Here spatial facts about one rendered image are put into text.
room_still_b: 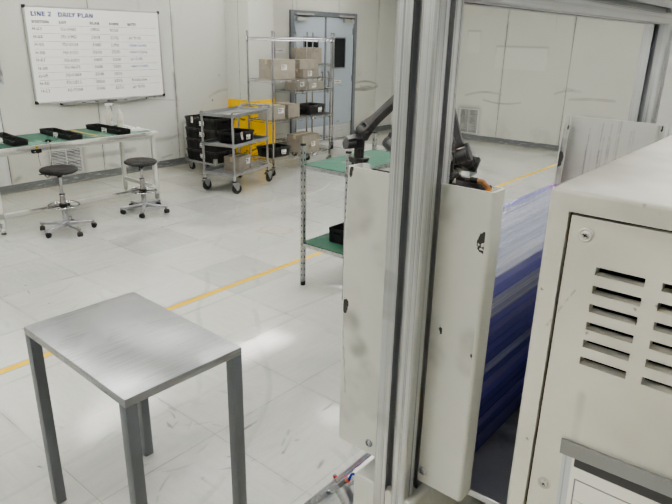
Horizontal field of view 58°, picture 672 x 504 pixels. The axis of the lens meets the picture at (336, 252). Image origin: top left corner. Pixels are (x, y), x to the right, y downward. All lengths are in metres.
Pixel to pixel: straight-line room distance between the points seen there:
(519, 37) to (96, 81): 7.14
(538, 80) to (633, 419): 11.10
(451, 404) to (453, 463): 0.07
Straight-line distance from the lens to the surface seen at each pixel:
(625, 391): 0.55
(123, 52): 8.67
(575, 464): 0.60
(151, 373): 2.06
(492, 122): 11.97
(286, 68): 8.51
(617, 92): 11.16
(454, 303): 0.57
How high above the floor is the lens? 1.83
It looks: 20 degrees down
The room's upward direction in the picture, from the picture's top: 1 degrees clockwise
